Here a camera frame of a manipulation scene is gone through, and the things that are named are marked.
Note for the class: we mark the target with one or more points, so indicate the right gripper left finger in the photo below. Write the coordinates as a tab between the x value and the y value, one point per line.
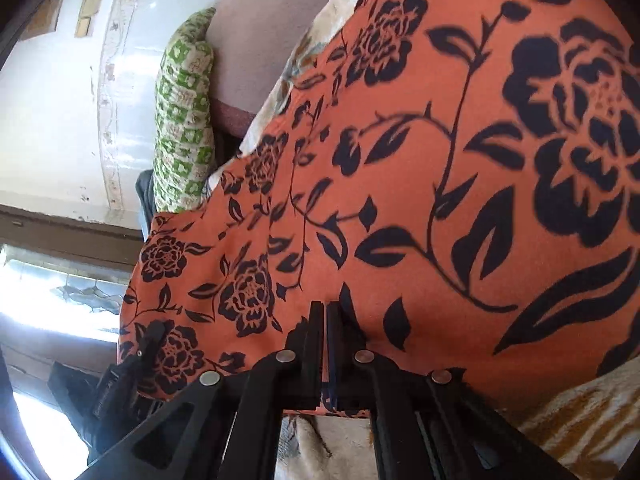
224	427

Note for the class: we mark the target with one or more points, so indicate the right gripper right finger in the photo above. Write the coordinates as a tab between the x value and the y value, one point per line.
431	426

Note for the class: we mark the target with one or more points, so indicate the orange black floral garment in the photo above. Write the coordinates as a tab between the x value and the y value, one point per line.
460	176

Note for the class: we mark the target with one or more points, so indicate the stained glass window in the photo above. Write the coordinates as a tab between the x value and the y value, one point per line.
60	295

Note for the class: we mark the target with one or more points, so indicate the cream leaf-pattern blanket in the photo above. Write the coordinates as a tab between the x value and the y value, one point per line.
590	429

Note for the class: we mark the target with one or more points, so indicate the blue denim cloth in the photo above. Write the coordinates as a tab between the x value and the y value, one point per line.
145	193

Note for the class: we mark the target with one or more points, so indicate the green white checkered pillow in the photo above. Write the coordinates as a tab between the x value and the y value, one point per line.
184	151

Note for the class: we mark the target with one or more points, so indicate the pink quilted bolster pillow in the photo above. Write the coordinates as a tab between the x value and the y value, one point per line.
252	40

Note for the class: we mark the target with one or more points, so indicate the dark wooden door frame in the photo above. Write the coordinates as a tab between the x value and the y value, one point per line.
95	243

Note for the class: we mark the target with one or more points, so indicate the wooden wall panel box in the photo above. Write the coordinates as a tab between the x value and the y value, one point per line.
44	21

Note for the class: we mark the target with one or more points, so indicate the beige wall switch plate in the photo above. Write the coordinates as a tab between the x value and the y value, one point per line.
89	9

